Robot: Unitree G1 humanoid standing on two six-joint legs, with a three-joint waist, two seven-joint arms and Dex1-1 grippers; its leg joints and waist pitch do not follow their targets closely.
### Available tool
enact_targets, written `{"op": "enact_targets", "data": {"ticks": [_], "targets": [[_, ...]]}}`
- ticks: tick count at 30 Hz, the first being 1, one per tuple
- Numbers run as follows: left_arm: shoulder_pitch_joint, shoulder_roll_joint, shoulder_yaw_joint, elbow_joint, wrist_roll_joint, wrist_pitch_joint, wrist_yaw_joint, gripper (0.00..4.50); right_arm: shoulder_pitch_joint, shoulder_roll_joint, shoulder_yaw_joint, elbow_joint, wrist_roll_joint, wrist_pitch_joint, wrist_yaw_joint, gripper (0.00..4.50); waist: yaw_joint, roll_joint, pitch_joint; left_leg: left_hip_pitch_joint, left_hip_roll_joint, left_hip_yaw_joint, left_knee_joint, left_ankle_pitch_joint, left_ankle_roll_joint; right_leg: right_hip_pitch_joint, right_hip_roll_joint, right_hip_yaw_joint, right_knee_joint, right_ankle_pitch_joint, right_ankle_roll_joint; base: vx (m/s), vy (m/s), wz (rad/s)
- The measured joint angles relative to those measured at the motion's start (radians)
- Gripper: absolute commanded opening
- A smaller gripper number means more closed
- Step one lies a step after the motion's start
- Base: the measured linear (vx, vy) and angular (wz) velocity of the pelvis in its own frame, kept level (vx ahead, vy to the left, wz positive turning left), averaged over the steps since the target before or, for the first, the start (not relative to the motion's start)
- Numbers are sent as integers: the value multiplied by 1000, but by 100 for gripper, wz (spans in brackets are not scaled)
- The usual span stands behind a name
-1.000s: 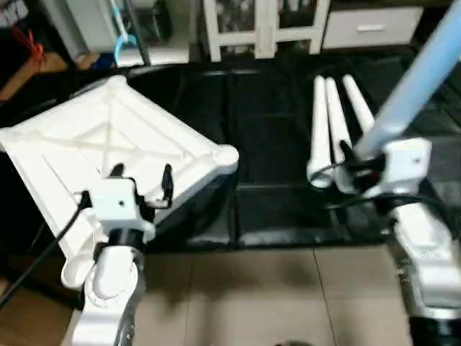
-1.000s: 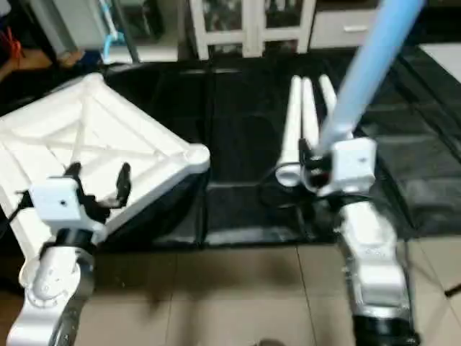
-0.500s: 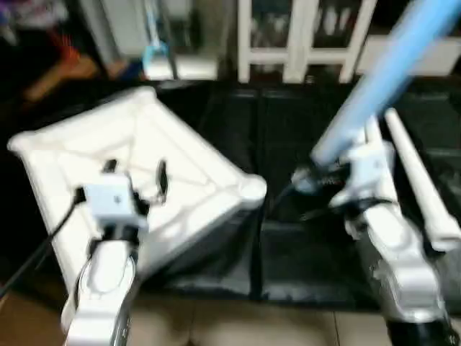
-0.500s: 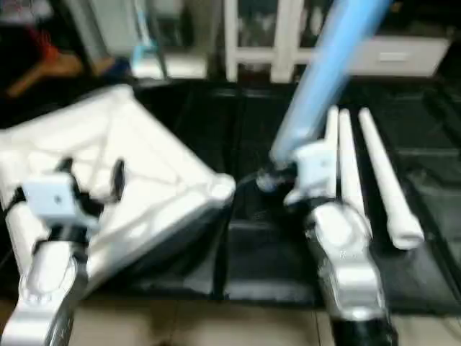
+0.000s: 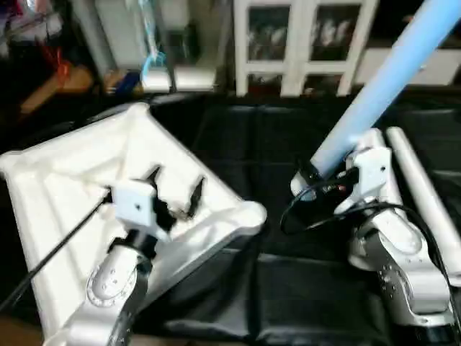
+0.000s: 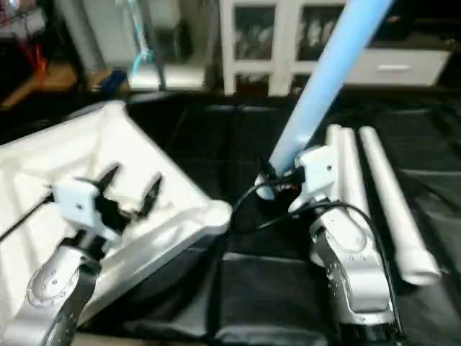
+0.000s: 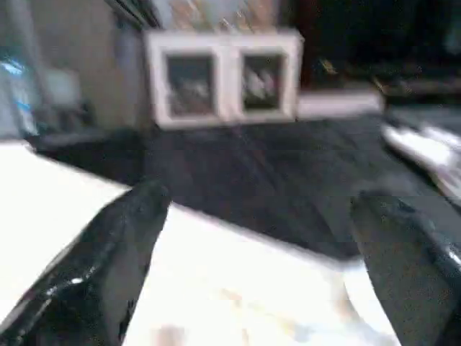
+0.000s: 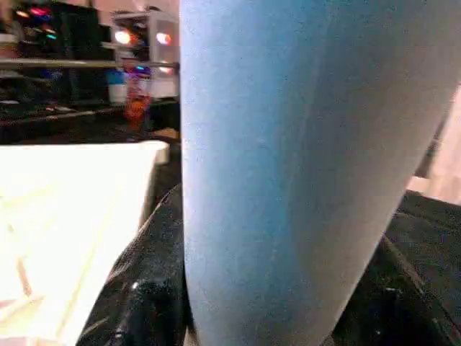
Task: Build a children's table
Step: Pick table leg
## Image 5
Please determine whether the white drawer cabinet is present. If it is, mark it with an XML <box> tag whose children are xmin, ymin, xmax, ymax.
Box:
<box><xmin>353</xmin><ymin>42</ymin><xmax>461</xmax><ymax>89</ymax></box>
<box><xmin>233</xmin><ymin>0</ymin><xmax>380</xmax><ymax>99</ymax></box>

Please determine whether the black work mat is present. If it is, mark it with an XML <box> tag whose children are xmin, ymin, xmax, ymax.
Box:
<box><xmin>0</xmin><ymin>86</ymin><xmax>461</xmax><ymax>346</ymax></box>

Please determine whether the small blue box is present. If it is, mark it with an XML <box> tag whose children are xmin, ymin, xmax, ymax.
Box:
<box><xmin>107</xmin><ymin>70</ymin><xmax>142</xmax><ymax>96</ymax></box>

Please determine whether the white plastic table top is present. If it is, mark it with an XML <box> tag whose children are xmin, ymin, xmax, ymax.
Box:
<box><xmin>0</xmin><ymin>102</ymin><xmax>268</xmax><ymax>341</ymax></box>

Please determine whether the red cable bundle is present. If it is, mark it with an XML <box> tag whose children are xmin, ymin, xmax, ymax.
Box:
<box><xmin>42</xmin><ymin>42</ymin><xmax>74</xmax><ymax>81</ymax></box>

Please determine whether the light blue hanger hook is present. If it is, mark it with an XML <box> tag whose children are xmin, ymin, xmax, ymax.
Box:
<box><xmin>140</xmin><ymin>0</ymin><xmax>175</xmax><ymax>85</ymax></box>

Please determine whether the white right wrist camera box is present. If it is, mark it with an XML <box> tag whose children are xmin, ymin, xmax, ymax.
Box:
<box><xmin>337</xmin><ymin>147</ymin><xmax>394</xmax><ymax>218</ymax></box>

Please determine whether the cardboard box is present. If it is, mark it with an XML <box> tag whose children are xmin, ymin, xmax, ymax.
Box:
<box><xmin>17</xmin><ymin>63</ymin><xmax>96</xmax><ymax>117</ymax></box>

